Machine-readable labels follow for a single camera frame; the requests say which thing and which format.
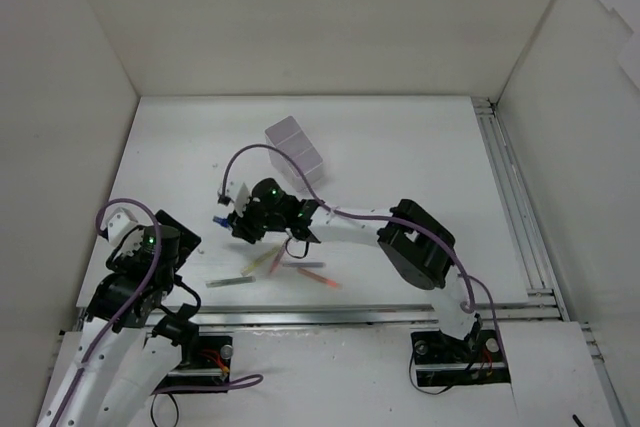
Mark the purple pen clear cap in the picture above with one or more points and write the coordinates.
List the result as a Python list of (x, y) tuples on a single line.
[(303, 265)]

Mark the aluminium frame rail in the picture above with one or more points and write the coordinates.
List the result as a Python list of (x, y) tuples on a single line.
[(337, 355)]

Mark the orange highlighter pen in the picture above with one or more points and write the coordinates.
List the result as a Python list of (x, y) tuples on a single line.
[(319, 278)]

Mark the white three-compartment organizer box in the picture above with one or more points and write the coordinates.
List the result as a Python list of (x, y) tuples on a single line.
[(288, 136)]

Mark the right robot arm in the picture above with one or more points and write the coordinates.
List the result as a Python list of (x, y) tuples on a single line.
[(419, 248)]

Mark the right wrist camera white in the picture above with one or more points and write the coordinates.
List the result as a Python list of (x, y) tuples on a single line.
[(235, 194)]

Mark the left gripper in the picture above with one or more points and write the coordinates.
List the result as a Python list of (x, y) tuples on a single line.
[(179, 235)]

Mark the blue-capped clear spray bottle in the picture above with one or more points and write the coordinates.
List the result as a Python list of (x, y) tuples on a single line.
[(222, 222)]

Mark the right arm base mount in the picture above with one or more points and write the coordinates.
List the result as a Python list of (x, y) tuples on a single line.
[(437, 365)]

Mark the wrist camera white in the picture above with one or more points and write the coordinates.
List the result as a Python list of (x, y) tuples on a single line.
[(235, 194), (120, 222)]

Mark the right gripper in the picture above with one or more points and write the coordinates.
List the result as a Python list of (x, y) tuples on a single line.
[(240, 227)]

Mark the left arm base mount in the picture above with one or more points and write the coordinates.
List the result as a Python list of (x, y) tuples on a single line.
[(204, 368)]

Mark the green highlighter pen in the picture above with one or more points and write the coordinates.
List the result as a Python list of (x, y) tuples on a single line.
[(241, 280)]

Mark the yellow highlighter pen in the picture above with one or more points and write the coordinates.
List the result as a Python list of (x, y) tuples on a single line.
[(260, 260)]

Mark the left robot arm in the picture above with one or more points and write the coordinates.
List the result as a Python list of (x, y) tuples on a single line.
[(137, 327)]

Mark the pink purple highlighter pen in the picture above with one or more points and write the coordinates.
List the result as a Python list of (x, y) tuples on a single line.
[(277, 259)]

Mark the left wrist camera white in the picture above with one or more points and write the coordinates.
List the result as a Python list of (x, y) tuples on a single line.
[(120, 222)]

